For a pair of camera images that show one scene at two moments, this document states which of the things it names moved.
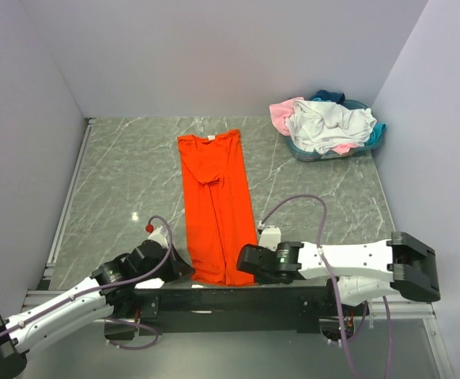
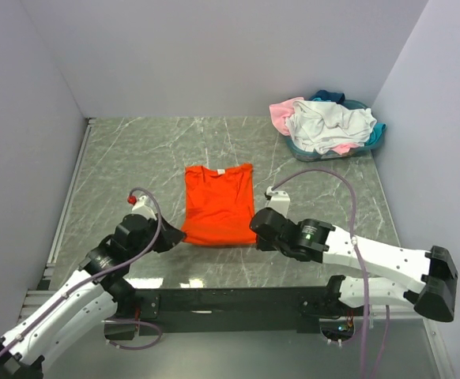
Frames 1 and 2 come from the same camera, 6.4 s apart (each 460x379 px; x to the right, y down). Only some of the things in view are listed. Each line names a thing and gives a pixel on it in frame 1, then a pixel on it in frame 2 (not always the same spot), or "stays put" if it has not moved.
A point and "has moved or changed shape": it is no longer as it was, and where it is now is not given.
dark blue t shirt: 323,95 stays put
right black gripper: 262,279 -> 264,245
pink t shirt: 281,108 stays put
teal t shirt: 378,130 stays put
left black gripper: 182,268 -> 170,237
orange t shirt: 217,207 has moved or changed shape
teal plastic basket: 306,155 stays put
